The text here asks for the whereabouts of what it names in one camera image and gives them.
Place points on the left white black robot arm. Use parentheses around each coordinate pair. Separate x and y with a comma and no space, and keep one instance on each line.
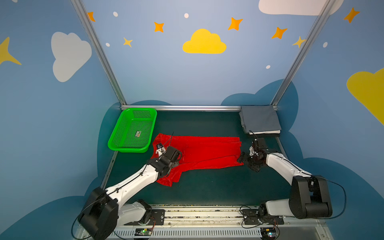
(106,209)

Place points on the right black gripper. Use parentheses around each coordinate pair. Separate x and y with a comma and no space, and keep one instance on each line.
(250,160)

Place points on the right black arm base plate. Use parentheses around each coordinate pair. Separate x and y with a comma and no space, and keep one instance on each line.
(252,217)

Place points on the right aluminium frame post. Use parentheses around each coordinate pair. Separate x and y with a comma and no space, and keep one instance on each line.
(304,50)

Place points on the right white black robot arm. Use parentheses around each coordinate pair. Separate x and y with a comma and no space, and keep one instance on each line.
(309,195)

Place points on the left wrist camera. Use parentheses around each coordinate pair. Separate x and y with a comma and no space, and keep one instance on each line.
(160,148)

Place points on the red t shirt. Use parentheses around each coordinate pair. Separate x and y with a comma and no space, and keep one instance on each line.
(199,153)

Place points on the folded white t shirt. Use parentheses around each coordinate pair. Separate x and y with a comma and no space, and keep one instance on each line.
(265,132)

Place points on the right green circuit board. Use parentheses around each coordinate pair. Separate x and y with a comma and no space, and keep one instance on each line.
(268,234)

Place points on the aluminium frame post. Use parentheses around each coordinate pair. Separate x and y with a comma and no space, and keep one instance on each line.
(304,50)
(88,26)

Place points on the folded black t shirt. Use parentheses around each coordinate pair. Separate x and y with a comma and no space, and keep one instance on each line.
(264,135)

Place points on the folded grey t shirt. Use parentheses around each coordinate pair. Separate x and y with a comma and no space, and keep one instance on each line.
(259,119)

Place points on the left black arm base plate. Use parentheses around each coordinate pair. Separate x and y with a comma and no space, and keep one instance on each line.
(151,217)

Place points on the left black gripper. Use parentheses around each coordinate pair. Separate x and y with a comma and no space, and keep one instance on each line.
(174,156)

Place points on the green circuit board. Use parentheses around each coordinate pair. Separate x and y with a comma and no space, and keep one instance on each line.
(143,232)
(268,234)

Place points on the rear aluminium frame bar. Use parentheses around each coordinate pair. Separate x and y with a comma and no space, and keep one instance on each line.
(186,108)

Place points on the left green circuit board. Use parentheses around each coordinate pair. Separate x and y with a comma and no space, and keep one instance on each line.
(143,232)

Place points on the left aluminium frame post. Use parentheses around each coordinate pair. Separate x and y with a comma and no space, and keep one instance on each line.
(88,26)

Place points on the green plastic mesh basket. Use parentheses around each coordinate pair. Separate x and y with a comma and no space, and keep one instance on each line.
(130,121)

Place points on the aluminium mounting rail bench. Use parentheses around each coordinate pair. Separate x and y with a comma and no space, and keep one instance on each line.
(216,222)

